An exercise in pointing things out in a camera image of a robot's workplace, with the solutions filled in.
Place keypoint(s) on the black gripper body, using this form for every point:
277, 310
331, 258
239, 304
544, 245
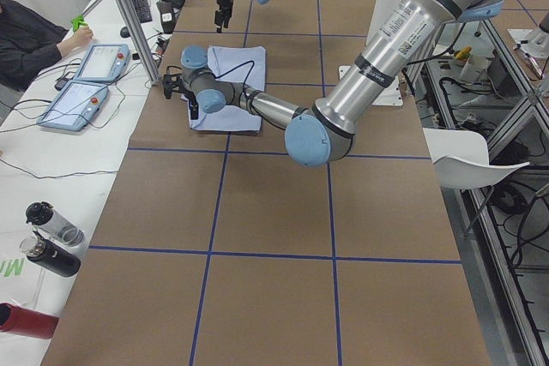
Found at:
223, 1
194, 105

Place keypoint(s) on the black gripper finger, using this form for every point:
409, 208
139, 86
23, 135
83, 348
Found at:
227, 15
194, 111
218, 20

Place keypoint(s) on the blue striped button shirt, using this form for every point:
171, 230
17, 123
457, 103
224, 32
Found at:
230, 67

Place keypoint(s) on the black device with label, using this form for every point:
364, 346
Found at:
167, 16

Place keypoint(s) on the black keyboard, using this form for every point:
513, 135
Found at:
142, 10

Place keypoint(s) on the black computer mouse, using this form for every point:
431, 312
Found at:
124, 32

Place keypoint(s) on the upper teach pendant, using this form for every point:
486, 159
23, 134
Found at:
103, 63

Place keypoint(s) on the teach pendant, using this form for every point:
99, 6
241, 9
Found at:
103, 63
75, 106

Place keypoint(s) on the lower teach pendant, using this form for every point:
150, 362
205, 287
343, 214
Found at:
75, 106

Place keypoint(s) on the black smartphone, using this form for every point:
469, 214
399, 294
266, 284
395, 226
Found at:
61, 82

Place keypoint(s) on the green object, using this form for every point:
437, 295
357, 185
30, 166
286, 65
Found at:
78, 22

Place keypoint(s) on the seated person in black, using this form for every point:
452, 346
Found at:
31, 43

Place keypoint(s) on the clear water bottle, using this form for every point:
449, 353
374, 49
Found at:
43, 216

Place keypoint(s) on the black bottle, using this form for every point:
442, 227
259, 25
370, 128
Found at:
48, 255

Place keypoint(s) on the white plastic chair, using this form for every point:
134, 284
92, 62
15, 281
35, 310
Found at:
461, 159

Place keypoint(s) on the red bottle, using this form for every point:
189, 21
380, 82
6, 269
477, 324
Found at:
25, 322

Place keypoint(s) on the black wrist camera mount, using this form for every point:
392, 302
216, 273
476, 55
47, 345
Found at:
171, 84

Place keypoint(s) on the grey aluminium frame post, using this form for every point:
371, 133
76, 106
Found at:
138, 37

